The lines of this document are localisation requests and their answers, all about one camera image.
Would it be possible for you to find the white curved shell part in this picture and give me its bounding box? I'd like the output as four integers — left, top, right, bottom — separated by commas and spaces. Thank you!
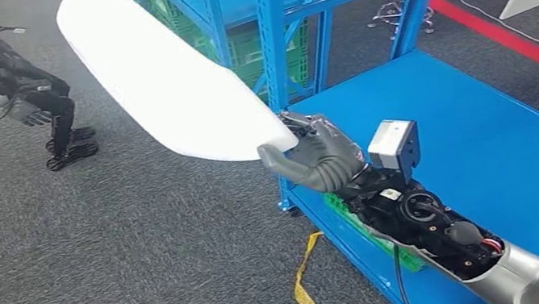
52, 0, 302, 189

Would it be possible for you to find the blue metal shelf rack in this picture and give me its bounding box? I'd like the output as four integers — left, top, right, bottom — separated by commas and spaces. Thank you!
115, 0, 334, 125
244, 0, 539, 304

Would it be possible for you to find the standing robot grey hand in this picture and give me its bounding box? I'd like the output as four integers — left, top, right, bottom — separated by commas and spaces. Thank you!
4, 92, 55, 132

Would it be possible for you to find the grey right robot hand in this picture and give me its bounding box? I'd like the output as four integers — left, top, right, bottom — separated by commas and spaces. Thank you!
252, 100, 370, 204

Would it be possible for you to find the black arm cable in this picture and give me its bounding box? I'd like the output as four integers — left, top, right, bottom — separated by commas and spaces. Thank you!
390, 243, 414, 304

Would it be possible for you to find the black caster wheel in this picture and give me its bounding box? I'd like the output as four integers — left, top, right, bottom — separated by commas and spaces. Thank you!
284, 203, 307, 220

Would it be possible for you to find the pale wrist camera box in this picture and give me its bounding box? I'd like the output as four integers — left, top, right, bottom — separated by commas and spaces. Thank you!
363, 115, 427, 190

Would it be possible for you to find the standing robot black foot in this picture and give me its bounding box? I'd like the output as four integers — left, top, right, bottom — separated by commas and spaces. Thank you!
43, 124, 99, 156
43, 140, 103, 173

